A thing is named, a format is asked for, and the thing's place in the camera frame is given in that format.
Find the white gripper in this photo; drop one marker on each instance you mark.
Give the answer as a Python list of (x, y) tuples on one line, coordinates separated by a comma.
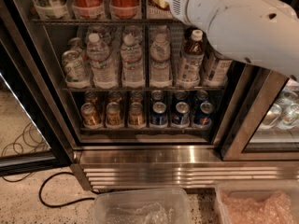
[(195, 13)]

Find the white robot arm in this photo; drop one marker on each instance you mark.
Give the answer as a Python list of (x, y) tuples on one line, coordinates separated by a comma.
[(264, 33)]

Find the green white can top shelf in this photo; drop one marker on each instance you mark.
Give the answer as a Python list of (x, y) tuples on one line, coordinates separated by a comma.
[(52, 9)]

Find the gold can front right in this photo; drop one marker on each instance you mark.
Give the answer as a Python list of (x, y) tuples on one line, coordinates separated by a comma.
[(136, 115)]

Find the gold can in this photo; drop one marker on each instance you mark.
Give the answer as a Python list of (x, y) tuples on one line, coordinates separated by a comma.
[(114, 114), (136, 115), (91, 117)]

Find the gold can front middle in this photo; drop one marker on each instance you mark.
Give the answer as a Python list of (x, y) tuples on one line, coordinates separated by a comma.
[(114, 114)]

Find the blue pepsi can front left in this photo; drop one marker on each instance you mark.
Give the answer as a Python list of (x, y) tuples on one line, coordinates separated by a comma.
[(158, 116)]

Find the blue pepsi can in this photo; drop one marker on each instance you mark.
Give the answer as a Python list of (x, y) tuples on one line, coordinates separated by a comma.
[(180, 114), (203, 115), (158, 116)]

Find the blue pepsi can front right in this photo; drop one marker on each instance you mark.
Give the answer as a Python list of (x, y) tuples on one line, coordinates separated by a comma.
[(203, 115)]

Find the blue pepsi can front middle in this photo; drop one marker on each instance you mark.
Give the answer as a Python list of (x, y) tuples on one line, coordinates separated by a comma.
[(180, 114)]

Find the gold can front left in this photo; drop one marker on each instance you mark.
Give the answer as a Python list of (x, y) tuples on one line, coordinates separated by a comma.
[(91, 117)]

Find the stainless steel fridge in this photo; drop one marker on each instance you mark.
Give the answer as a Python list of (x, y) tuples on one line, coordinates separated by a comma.
[(146, 157)]

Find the closed right fridge door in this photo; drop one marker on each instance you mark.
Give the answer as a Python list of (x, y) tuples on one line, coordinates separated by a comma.
[(260, 132)]

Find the open glass fridge door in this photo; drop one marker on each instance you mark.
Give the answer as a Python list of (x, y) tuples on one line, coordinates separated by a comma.
[(31, 137)]

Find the clear water bottle right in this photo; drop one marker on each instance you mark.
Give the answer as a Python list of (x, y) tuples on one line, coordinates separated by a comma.
[(160, 64)]

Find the clear water bottle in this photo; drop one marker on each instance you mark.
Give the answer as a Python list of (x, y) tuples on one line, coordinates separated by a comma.
[(132, 63), (160, 64), (102, 64)]

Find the brown tea bottle left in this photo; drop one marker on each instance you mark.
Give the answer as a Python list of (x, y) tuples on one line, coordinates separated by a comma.
[(192, 55)]

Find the brown tea bottle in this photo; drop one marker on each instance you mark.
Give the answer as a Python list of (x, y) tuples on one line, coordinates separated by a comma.
[(216, 67), (192, 55)]

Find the clear water bottle middle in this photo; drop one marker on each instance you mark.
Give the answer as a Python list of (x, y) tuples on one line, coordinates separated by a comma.
[(132, 63)]

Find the clear water bottle left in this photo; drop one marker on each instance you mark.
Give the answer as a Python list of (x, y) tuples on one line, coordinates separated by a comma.
[(102, 64)]

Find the brown tea bottle right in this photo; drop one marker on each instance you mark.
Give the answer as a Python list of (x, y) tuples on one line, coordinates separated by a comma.
[(216, 67)]

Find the clear plastic bin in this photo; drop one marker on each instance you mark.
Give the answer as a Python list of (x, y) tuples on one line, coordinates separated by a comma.
[(146, 206)]

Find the plastic bin with bubble wrap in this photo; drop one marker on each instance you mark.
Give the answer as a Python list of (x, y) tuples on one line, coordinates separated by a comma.
[(258, 202)]

